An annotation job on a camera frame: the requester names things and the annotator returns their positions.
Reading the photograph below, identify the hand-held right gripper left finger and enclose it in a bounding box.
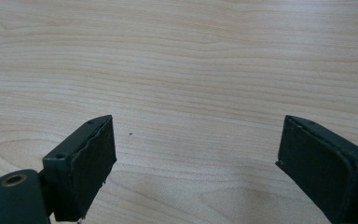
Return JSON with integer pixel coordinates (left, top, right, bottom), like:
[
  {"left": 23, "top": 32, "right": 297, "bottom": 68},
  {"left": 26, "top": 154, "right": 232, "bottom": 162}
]
[{"left": 42, "top": 114, "right": 117, "bottom": 223}]

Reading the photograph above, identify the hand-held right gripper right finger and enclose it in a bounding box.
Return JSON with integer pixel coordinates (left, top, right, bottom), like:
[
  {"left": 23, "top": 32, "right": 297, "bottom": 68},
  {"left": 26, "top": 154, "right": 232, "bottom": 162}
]
[{"left": 275, "top": 114, "right": 358, "bottom": 224}]

